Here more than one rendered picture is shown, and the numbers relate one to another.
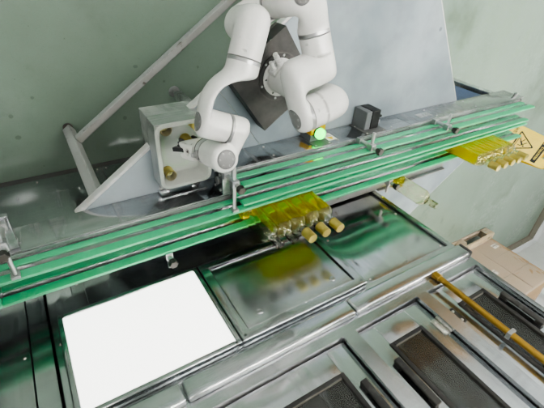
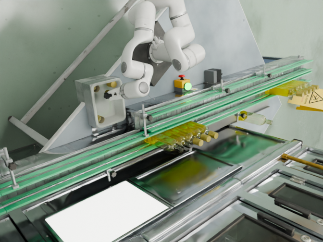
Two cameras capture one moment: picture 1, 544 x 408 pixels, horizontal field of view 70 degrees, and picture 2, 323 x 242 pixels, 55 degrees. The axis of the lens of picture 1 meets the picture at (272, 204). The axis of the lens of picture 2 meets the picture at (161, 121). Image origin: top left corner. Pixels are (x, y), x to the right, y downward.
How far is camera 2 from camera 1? 48 cm
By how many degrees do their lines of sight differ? 16
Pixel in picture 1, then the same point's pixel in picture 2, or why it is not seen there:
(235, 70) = (141, 35)
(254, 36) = (149, 16)
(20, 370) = not seen: outside the picture
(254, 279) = (168, 177)
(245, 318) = (170, 196)
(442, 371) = (306, 201)
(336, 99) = (198, 50)
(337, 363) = (239, 210)
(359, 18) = (196, 16)
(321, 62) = (186, 29)
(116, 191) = (65, 136)
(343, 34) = not seen: hidden behind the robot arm
